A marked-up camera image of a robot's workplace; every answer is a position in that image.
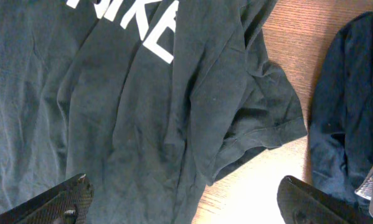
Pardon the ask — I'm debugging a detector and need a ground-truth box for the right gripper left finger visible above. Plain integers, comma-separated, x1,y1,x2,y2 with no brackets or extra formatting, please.
0,174,94,224

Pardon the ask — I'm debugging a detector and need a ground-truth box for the folded navy blue t-shirt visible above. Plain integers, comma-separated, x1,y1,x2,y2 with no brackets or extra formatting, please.
309,12,373,213

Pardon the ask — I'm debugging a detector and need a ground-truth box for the dark green Nike t-shirt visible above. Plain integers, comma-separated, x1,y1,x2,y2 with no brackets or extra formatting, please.
0,0,306,223

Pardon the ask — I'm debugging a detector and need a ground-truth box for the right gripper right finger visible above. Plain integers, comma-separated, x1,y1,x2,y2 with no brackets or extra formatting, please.
277,175,373,224

